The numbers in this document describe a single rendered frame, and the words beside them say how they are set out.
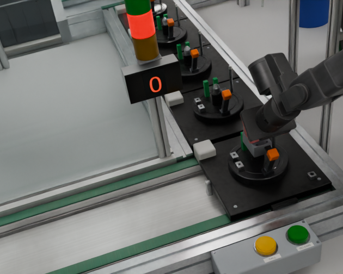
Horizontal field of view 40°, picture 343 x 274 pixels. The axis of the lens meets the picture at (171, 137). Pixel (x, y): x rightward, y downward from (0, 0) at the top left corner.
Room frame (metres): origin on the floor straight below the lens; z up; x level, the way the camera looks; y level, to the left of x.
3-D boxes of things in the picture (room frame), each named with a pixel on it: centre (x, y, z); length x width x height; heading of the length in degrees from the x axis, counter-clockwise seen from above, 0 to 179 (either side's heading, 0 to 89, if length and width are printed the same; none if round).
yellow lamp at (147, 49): (0.88, 0.02, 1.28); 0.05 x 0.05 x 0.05
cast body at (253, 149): (0.81, -0.19, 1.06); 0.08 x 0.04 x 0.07; 11
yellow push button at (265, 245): (0.58, -0.15, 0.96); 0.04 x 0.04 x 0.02
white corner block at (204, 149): (0.88, -0.07, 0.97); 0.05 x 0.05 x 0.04; 11
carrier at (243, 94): (1.06, -0.14, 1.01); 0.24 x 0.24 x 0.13; 11
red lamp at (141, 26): (0.88, 0.02, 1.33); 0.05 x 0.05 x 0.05
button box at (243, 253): (0.58, -0.15, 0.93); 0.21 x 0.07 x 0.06; 101
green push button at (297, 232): (0.59, -0.21, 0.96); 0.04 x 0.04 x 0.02
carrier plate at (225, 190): (0.80, -0.19, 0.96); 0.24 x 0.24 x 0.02; 11
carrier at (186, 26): (1.54, -0.05, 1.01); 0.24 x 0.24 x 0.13; 11
